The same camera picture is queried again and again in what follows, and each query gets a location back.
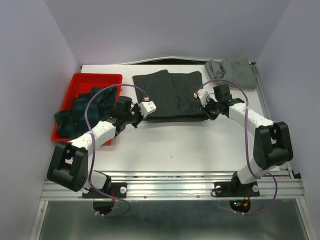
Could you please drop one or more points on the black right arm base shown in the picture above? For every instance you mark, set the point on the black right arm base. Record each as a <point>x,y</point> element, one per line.
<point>229,189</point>

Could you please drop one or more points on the grey dotted skirt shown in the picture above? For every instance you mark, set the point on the grey dotted skirt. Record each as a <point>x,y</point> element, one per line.
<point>173,95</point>

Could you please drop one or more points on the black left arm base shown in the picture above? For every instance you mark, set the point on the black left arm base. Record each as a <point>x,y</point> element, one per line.
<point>114,189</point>

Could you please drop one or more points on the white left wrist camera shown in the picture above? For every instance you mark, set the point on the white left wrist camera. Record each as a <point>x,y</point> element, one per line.
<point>147,108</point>

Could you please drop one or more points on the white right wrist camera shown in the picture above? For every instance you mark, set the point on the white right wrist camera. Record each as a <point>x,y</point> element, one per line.
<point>203,96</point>

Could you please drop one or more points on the folded pink patterned skirt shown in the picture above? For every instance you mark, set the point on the folded pink patterned skirt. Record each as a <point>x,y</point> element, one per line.
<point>235,87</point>

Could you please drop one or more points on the green plaid skirt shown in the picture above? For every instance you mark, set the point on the green plaid skirt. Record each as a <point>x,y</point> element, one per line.
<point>72,123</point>

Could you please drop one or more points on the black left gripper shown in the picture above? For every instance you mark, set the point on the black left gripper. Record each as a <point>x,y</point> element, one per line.
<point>136,107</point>

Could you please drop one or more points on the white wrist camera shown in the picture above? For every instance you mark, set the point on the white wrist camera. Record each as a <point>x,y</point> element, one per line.
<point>203,96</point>
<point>147,108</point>

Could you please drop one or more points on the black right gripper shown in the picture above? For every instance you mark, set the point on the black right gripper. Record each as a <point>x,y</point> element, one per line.
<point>205,110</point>

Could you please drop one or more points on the aluminium frame rail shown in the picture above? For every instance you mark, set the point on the aluminium frame rail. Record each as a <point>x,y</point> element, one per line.
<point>197,185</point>

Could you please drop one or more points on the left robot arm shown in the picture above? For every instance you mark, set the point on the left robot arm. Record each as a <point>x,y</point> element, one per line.
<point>69,165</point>

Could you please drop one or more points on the folded light grey skirt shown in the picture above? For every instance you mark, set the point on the folded light grey skirt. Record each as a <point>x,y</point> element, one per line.
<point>240,72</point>

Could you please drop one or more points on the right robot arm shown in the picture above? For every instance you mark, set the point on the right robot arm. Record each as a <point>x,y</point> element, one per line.
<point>267,143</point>

